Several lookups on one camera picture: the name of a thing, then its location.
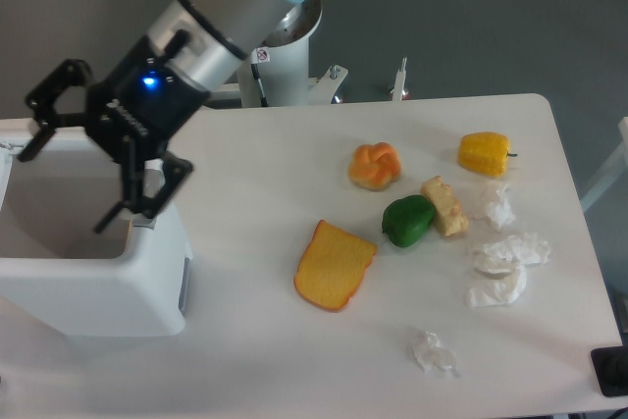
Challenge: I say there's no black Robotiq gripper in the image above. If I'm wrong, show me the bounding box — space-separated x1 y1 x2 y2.
18 33 210 234

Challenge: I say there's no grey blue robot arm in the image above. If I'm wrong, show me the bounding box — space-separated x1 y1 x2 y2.
19 0 305 233

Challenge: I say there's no white trash can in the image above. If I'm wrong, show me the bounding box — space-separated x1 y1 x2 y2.
1 119 192 337

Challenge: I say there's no round knotted bread roll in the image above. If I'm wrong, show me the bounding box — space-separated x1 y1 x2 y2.
347 142 402 191

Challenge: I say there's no yellow toast slice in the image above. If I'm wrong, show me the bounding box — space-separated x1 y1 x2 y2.
293 220 378 312

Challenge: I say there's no green bell pepper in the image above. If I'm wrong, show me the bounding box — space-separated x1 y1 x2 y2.
381 194 436 248

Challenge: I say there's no beige cake piece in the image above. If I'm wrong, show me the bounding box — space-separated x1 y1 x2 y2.
420 176 469 237

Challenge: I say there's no yellow bell pepper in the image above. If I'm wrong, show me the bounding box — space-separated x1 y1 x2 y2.
457 131 517 178

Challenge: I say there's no crumpled white tissue lower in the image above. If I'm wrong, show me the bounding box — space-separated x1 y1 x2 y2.
410 331 459 376

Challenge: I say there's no crumpled white tissue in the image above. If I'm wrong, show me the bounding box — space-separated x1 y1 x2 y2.
410 331 459 376
471 182 516 233
464 233 551 308

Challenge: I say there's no crumpled white tissue upper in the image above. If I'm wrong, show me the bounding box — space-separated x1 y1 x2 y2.
471 182 516 233

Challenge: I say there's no crumpled white tissue middle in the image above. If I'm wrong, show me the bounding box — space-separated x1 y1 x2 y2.
464 233 551 308

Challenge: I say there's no black device at edge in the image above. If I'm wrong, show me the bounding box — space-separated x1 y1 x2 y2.
591 345 628 397

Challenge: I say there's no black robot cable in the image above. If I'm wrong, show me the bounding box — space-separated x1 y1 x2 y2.
250 61 270 108

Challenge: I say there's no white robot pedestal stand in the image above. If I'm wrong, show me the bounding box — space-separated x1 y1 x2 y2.
208 0 349 109

